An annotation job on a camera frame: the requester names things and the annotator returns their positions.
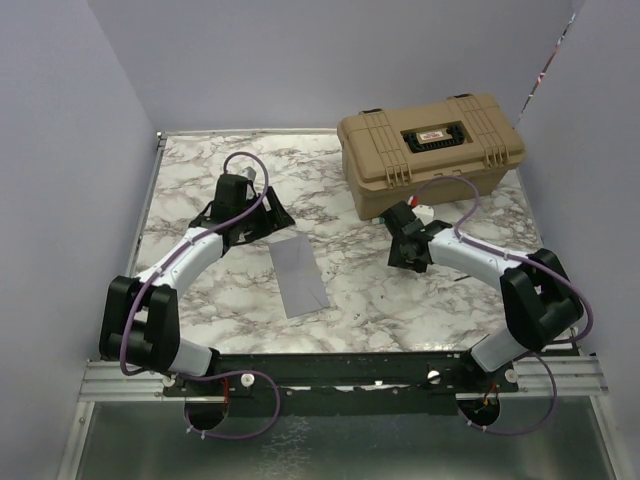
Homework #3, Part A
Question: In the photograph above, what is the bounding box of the tan plastic tool case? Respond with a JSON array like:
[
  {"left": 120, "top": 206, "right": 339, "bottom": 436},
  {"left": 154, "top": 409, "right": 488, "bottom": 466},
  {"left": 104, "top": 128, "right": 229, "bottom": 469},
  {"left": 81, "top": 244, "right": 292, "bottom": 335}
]
[{"left": 337, "top": 94, "right": 526, "bottom": 220}]

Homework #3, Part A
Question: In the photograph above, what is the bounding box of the aluminium frame rail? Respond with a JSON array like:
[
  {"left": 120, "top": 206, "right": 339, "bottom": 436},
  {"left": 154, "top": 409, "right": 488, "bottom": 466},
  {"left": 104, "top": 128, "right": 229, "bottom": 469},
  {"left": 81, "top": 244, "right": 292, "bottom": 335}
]
[{"left": 61, "top": 130, "right": 614, "bottom": 479}]

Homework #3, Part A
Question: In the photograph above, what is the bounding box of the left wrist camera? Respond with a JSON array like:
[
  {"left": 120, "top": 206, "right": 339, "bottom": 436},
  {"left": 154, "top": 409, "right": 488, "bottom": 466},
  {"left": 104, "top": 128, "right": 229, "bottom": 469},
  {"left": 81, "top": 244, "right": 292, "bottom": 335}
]
[{"left": 240, "top": 166, "right": 257, "bottom": 182}]

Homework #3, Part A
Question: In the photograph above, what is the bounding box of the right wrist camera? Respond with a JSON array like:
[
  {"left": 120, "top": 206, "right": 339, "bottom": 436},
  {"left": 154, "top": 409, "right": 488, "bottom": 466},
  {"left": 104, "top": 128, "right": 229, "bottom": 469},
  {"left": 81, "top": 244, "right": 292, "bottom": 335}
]
[{"left": 408, "top": 196, "right": 435, "bottom": 223}]

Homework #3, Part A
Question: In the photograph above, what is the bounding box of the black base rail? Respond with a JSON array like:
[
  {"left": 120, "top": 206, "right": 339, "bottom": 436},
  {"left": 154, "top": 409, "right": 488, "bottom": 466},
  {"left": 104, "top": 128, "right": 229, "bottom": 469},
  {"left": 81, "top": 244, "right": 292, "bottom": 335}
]
[{"left": 102, "top": 349, "right": 521, "bottom": 419}]

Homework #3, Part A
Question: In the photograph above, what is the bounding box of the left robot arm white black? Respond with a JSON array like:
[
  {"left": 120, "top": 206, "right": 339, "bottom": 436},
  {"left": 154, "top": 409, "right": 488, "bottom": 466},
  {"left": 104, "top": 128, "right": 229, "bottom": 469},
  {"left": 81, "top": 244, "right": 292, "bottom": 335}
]
[{"left": 99, "top": 173, "right": 295, "bottom": 395}]

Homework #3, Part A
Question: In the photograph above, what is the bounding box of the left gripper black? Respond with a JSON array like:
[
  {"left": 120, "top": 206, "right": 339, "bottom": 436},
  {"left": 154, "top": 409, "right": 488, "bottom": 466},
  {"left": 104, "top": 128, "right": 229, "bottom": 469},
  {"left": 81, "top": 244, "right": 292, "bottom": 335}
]
[{"left": 236, "top": 186, "right": 294, "bottom": 242}]

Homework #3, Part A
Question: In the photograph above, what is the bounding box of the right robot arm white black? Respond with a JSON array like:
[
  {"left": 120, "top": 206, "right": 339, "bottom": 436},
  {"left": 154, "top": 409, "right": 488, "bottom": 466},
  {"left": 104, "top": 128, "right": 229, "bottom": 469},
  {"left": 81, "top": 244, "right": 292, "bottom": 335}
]
[{"left": 382, "top": 202, "right": 584, "bottom": 391}]

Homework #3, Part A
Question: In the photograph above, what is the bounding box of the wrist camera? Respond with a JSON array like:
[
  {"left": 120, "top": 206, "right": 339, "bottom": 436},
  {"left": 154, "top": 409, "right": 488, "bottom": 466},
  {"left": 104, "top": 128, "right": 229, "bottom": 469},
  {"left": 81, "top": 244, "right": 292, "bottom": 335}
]
[
  {"left": 240, "top": 166, "right": 257, "bottom": 182},
  {"left": 408, "top": 196, "right": 435, "bottom": 223}
]

